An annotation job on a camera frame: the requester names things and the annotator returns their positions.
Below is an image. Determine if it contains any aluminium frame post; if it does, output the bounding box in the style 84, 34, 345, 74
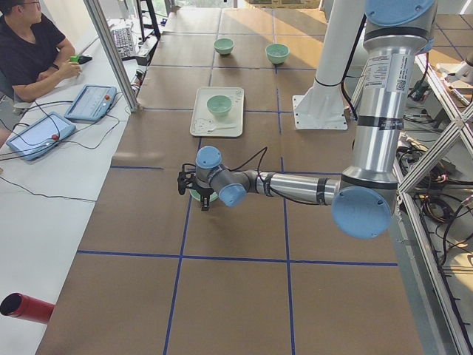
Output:
84, 0, 139, 112

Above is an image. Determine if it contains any red cylinder tube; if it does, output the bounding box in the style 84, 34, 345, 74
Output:
1, 292, 55, 324

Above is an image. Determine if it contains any green bowl on tray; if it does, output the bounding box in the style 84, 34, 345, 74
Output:
206, 95, 232, 117

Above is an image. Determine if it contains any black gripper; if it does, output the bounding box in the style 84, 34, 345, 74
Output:
192, 181, 214, 211

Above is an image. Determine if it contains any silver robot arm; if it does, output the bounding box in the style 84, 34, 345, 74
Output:
177, 1, 438, 239

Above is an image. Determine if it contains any far blue teach pendant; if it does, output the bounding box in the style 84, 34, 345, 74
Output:
64, 84, 117, 123

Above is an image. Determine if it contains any white plastic spoon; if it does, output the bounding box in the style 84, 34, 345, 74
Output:
206, 126, 236, 133

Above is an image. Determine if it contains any green bowl with ice cubes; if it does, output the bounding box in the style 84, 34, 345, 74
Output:
265, 44, 290, 65

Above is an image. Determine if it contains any black computer keyboard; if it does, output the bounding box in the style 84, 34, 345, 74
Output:
111, 27, 135, 60

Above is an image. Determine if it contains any aluminium frame rack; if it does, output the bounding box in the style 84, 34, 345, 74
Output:
395, 54, 472, 354

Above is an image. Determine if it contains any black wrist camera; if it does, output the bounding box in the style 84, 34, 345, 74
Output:
177, 163, 196, 195

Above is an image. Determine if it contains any pale green bear tray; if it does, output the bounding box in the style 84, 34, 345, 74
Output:
190, 87, 245, 138

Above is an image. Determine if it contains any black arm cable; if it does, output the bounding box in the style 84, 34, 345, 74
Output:
228, 146, 269, 173

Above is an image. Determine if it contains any seated person black shirt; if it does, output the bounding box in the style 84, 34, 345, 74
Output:
1, 1, 81, 102

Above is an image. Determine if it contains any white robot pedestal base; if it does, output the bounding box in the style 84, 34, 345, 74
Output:
293, 0, 365, 130

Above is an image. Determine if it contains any blue teach pendant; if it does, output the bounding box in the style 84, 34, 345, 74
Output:
6, 112, 76, 161
64, 84, 117, 123

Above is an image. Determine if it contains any near blue teach pendant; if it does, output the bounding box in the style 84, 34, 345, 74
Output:
6, 112, 76, 161

